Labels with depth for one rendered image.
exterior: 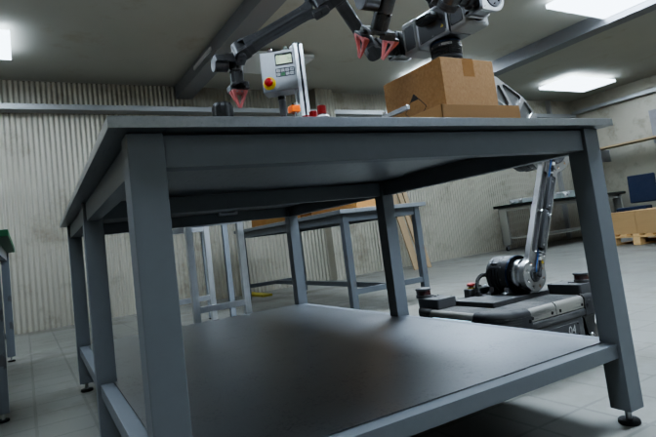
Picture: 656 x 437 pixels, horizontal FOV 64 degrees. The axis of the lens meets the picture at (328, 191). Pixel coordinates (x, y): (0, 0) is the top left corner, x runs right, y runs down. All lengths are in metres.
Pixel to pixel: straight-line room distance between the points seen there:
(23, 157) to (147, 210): 5.59
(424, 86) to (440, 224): 6.89
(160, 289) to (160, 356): 0.11
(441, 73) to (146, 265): 1.14
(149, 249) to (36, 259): 5.47
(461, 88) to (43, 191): 5.29
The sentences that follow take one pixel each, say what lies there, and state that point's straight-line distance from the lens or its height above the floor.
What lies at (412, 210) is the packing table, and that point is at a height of 0.72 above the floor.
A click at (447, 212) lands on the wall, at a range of 8.72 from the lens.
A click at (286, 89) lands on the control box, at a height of 1.29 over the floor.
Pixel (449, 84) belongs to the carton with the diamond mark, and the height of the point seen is 1.03.
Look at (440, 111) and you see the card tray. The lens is 1.24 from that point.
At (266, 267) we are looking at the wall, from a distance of 6.91.
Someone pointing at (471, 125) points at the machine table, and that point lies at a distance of 1.25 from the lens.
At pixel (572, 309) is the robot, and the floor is 0.20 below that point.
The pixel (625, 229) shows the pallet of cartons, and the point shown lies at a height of 0.20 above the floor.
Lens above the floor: 0.60
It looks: 5 degrees up
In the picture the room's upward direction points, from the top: 7 degrees counter-clockwise
